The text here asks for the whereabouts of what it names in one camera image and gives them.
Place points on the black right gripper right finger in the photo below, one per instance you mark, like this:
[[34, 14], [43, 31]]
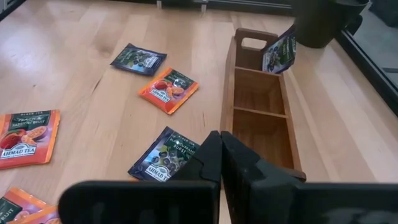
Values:
[[280, 202]]

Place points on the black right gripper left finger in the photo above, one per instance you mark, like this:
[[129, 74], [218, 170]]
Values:
[[140, 202]]

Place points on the dark blue blackcurrant tea bag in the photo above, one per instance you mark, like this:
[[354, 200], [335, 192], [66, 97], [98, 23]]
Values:
[[158, 155], [138, 59], [280, 51]]

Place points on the wooden three-compartment tea box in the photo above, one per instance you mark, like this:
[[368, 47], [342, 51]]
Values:
[[230, 93]]

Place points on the green plant in black pot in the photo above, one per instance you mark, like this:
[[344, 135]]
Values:
[[323, 21]]

